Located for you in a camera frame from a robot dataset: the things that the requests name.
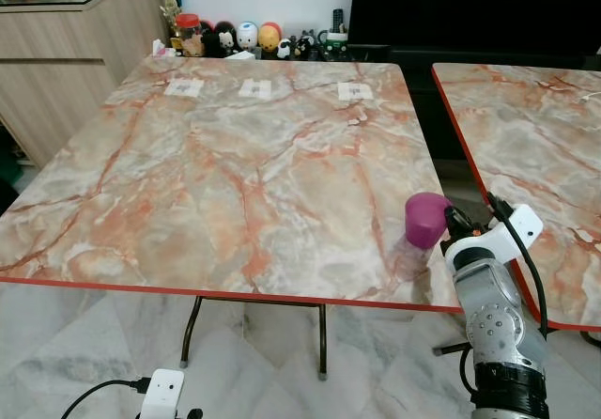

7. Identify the purple plastic cup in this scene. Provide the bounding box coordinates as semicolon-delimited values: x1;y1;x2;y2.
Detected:
404;192;453;251

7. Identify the marble pattern folding table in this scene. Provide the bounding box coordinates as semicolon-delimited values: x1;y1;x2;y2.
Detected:
0;55;463;382
431;62;601;358

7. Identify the white paper marker tag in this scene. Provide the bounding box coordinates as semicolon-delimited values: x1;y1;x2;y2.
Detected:
238;80;274;100
337;82;374;101
164;79;206;99

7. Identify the green white mug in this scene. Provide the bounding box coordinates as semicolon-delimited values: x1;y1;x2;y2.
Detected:
318;28;350;58

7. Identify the black television screen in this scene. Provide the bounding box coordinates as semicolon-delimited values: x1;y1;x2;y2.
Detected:
348;0;601;52

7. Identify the yellow orange doll figure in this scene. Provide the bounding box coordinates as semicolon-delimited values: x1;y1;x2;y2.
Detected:
258;22;284;54

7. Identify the white blue doll figure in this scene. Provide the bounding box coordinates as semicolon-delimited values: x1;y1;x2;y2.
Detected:
236;22;259;52

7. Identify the black round doll figure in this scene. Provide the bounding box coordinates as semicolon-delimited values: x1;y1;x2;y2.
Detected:
210;21;239;59

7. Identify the red lid snack jar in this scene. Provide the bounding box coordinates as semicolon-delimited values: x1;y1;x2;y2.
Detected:
176;13;205;58

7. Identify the pink tissue pack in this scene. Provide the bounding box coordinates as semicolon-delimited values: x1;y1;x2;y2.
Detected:
152;39;178;59

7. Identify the light wooden cabinet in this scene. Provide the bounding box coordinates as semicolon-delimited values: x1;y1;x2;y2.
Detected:
0;0;171;168

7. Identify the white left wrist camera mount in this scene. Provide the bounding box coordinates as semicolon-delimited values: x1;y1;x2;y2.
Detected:
140;369;186;419

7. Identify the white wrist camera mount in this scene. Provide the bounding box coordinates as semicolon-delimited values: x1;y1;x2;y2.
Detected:
444;204;545;271
140;369;186;419

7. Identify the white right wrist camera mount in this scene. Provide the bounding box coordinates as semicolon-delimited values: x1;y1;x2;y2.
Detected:
444;204;545;271

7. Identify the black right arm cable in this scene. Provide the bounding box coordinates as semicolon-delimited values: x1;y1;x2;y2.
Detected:
485;192;551;337

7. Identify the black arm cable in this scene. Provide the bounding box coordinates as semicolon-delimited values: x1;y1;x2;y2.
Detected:
485;192;551;337
60;379;151;419

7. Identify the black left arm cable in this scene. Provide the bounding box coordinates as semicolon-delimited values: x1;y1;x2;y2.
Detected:
60;379;151;419

